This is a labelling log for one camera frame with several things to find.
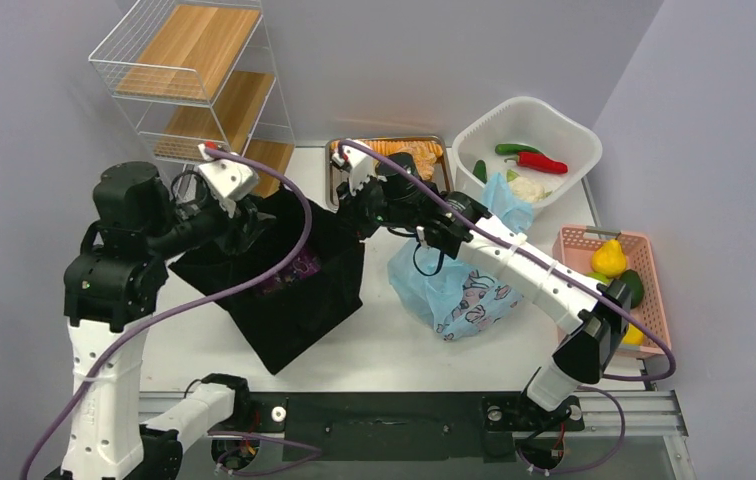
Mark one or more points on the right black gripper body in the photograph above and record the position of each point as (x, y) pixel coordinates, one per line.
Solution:
(368, 205)

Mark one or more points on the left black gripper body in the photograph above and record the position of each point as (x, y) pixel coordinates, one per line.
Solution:
(230, 231)

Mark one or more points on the purple snack packet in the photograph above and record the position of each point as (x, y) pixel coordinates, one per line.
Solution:
(304, 265)

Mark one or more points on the black fabric tote bag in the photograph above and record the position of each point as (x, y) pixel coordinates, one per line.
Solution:
(282, 325)

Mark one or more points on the blue printed plastic bag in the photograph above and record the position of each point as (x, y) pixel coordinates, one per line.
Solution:
(454, 299)

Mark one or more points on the green chili pepper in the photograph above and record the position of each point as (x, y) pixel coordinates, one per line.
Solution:
(506, 149)

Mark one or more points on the red chili pepper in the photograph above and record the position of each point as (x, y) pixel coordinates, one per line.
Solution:
(541, 163)

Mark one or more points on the yellow pear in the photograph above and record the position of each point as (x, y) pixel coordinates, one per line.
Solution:
(609, 259)

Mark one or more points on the yellow lemon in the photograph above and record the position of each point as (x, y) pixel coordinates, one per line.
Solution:
(633, 336)

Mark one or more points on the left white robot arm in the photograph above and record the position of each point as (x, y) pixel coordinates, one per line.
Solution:
(111, 289)

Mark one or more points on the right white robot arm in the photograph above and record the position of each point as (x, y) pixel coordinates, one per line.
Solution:
(592, 316)

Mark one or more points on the steel tray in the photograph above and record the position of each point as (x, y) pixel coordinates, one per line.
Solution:
(442, 174)

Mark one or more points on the row of orange crackers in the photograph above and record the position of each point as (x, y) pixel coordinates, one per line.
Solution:
(387, 147)

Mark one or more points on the green cucumber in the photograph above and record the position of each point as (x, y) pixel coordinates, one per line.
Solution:
(480, 171)

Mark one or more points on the white cauliflower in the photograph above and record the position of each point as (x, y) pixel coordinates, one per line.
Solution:
(527, 190)

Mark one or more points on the white plastic basin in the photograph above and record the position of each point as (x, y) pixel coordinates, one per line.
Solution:
(528, 122)

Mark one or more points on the pink plastic basket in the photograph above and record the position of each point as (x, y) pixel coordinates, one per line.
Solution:
(575, 245)

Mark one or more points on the green lime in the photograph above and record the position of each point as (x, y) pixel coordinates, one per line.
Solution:
(600, 278)

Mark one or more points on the dark green avocado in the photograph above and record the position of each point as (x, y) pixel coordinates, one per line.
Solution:
(633, 281)

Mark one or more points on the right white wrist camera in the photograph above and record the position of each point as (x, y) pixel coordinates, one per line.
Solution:
(356, 161)

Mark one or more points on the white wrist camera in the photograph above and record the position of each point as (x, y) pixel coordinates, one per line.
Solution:
(228, 181)
(356, 161)

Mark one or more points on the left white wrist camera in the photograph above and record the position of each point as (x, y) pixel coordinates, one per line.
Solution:
(228, 181)

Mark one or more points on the white wire wooden shelf rack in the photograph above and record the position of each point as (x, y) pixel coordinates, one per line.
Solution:
(191, 72)

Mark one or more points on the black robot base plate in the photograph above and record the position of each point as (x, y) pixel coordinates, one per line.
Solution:
(411, 426)

